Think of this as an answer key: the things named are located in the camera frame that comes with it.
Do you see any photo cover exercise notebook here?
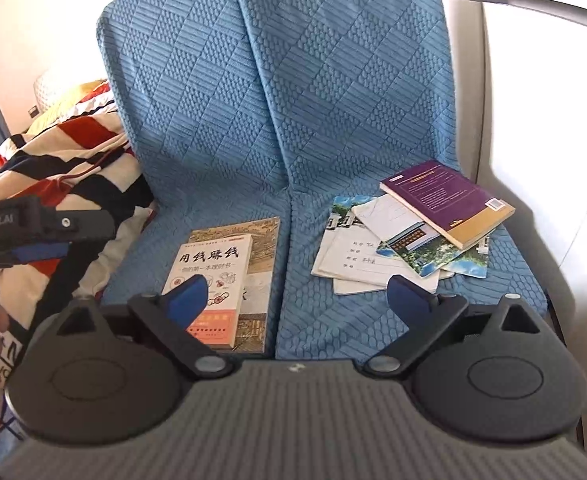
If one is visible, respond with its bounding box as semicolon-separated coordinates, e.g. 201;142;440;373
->
333;270;441;297
311;196;389;281
351;194;474;278
438;237;489;279

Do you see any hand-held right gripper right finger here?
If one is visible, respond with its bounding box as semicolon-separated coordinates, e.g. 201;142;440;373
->
363;275;542;377

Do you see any red black white striped blanket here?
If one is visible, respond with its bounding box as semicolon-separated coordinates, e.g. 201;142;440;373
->
0;110;158;376

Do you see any purple cover book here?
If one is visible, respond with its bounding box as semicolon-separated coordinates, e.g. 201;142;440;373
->
379;160;517;251

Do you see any gold old-painting cover book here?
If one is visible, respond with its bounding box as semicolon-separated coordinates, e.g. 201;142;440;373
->
189;216;282;357

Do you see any white and orange book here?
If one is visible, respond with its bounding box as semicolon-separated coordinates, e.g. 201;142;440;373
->
162;233;253;351

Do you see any white quilted pillow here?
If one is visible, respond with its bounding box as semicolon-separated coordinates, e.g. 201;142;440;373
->
33;67;81;108

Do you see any blue textured chair cover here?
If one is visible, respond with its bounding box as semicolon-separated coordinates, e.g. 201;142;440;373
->
96;0;549;361

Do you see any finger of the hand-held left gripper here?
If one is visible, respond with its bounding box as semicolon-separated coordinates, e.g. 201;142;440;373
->
40;207;117;242
9;241;70;267

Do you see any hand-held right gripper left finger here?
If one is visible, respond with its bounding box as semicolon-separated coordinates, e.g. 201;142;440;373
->
53;275;235;381

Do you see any yellow pillow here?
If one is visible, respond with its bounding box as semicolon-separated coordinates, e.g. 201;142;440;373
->
26;79;119;136

